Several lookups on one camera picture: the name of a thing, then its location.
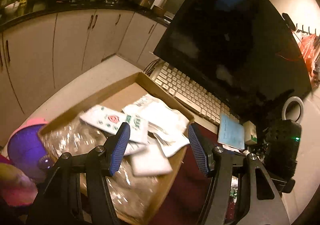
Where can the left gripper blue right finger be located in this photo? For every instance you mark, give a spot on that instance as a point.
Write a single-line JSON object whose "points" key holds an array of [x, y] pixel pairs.
{"points": [[202, 149]]}

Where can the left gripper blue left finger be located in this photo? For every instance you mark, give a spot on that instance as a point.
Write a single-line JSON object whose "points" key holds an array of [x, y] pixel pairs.
{"points": [[115, 147]]}

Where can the light blue notebook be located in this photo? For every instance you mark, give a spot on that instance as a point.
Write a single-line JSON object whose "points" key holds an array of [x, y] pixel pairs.
{"points": [[231, 133]]}

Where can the white computer keyboard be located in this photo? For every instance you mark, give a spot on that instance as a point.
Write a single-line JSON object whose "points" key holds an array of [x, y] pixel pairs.
{"points": [[188, 92]]}

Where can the white packets in box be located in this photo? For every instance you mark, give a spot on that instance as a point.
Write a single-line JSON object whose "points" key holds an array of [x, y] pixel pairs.
{"points": [[151, 123]]}

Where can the white green small box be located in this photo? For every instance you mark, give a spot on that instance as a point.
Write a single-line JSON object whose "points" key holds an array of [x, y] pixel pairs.
{"points": [[250, 133]]}

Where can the clear crinkled plastic bag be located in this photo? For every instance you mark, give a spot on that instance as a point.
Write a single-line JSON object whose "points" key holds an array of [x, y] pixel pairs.
{"points": [[131, 195]]}

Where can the dark red table mat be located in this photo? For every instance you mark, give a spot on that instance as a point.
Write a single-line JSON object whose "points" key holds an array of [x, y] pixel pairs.
{"points": [[186, 197]]}

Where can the brown cardboard box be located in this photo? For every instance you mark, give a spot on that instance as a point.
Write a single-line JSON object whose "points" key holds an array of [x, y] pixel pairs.
{"points": [[72, 176]]}

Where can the purple pink plastic basket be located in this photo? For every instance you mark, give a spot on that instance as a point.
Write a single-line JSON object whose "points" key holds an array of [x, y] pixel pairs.
{"points": [[27, 152]]}

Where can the black computer monitor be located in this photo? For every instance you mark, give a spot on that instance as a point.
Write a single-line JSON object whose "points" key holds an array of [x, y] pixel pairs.
{"points": [[241, 51]]}

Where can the orange bag on hooks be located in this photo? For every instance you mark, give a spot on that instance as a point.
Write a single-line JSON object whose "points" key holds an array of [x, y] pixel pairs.
{"points": [[308, 45]]}

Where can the black camera box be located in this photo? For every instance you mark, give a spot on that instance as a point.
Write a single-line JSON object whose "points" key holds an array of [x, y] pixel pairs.
{"points": [[283, 139]]}

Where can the white ring light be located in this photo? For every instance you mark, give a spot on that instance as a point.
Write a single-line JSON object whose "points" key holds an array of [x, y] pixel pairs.
{"points": [[292, 104]]}

